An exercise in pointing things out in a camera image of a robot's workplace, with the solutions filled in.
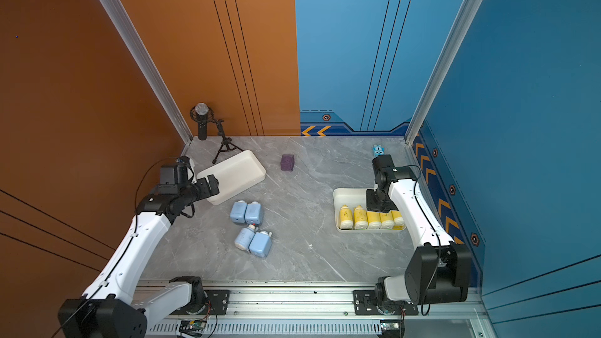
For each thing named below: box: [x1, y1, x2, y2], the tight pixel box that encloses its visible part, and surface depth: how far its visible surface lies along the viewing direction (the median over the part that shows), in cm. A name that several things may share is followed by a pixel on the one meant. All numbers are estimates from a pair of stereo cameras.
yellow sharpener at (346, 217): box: [338, 204, 354, 231], surface depth 86 cm
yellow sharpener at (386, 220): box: [378, 209, 395, 230], surface depth 86 cm
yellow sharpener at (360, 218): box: [353, 204, 369, 231], surface depth 86 cm
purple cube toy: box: [280, 154, 296, 172], surface depth 107 cm
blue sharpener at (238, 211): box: [230, 200, 248, 223], surface depth 88 cm
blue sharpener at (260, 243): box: [248, 230, 273, 258], surface depth 81 cm
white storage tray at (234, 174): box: [196, 150, 267, 206], surface depth 108 cm
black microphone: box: [190, 102, 215, 141], surface depth 101 cm
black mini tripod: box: [212, 118, 244, 164], surface depth 111 cm
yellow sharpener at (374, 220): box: [366, 210, 382, 230], surface depth 86 cm
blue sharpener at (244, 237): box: [234, 224, 256, 251], surface depth 81 cm
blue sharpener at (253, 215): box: [244, 201, 263, 225], surface depth 88 cm
